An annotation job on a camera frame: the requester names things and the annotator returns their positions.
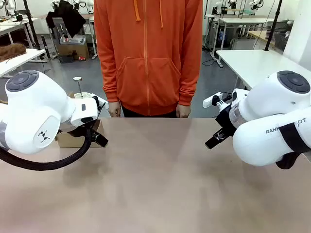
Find black tripod pole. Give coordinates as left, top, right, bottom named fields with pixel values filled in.
left=23, top=0, right=41, bottom=51
left=264, top=0, right=284, bottom=51

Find brown fur bundle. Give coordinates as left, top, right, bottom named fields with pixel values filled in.
left=0, top=43, right=27, bottom=62

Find short black post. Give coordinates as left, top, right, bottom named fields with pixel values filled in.
left=41, top=35, right=52, bottom=59

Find brown cardboard box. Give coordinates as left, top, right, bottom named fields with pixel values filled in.
left=57, top=43, right=89, bottom=61

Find person's right hand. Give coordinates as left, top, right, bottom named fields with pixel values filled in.
left=107, top=101, right=121, bottom=118

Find white desk with metal legs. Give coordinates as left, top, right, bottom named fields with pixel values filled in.
left=204, top=14, right=275, bottom=61

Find person's left hand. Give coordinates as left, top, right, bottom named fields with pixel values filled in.
left=175, top=104, right=191, bottom=119

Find black trousers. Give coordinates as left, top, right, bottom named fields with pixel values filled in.
left=121, top=105, right=179, bottom=118

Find black hanging cloth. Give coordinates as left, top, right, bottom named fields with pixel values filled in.
left=46, top=0, right=87, bottom=39

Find orange zip hoodie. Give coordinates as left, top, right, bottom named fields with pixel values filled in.
left=93, top=0, right=204, bottom=117

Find white disc on thin rod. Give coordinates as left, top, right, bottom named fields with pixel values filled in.
left=73, top=76, right=83, bottom=98

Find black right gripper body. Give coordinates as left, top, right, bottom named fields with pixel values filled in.
left=215, top=104, right=238, bottom=137

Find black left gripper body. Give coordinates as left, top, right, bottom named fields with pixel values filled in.
left=58, top=118, right=100, bottom=139

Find white table with brown fur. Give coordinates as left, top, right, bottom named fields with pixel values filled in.
left=0, top=48, right=47, bottom=79

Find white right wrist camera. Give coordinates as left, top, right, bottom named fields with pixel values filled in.
left=203, top=91, right=233, bottom=110

